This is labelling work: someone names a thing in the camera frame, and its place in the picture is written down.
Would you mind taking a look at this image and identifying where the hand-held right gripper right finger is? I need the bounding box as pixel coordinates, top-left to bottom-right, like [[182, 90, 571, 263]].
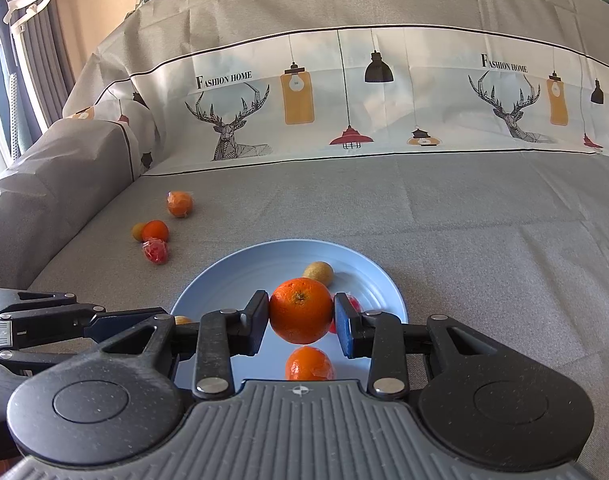
[[333, 292, 510, 401]]

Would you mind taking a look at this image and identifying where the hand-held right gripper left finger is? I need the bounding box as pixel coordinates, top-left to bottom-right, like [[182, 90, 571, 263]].
[[92, 290, 271, 401]]

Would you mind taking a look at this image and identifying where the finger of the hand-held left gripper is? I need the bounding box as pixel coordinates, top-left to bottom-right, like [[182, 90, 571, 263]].
[[0, 287, 158, 333], [0, 329, 108, 366]]

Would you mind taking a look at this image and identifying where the plastic-wrapped red fruit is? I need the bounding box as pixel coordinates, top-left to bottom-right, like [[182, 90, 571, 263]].
[[142, 240, 170, 265], [329, 294, 363, 335]]

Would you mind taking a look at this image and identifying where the blue plate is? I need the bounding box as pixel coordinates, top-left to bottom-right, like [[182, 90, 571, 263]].
[[169, 239, 409, 386]]

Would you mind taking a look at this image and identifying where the small orange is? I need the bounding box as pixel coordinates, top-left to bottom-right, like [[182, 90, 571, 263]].
[[142, 220, 170, 242]]

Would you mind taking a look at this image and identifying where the plastic-wrapped orange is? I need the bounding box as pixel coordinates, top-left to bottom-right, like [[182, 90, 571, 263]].
[[166, 190, 194, 219]]

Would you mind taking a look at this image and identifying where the printed grey sofa cover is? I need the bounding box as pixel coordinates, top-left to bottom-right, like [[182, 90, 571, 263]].
[[0, 0, 609, 391]]

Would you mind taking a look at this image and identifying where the grey curtain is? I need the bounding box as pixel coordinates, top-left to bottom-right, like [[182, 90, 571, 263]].
[[12, 0, 78, 133]]

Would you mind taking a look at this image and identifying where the white rack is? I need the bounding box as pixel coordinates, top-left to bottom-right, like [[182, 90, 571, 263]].
[[0, 0, 65, 183]]

